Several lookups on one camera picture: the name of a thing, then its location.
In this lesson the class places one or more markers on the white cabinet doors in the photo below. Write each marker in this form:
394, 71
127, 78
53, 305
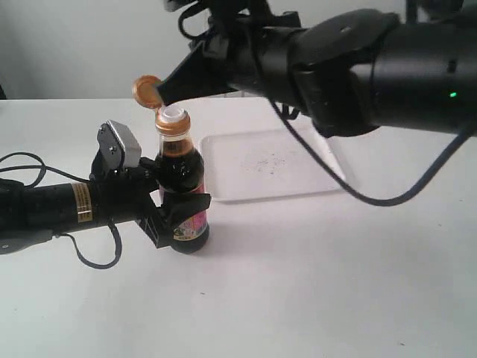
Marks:
85, 49

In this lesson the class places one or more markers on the white plastic tray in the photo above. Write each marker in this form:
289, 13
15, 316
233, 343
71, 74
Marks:
261, 165

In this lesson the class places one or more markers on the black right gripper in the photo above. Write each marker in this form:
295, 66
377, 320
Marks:
246, 47

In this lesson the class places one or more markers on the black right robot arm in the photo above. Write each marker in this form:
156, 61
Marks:
350, 74

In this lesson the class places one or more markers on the soy sauce bottle gold cap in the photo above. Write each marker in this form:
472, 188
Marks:
181, 163

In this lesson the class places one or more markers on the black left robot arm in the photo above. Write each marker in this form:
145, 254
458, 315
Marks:
31, 215

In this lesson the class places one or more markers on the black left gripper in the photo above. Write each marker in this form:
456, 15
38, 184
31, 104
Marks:
126, 196

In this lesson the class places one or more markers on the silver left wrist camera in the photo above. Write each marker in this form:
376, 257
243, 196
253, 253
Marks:
118, 147

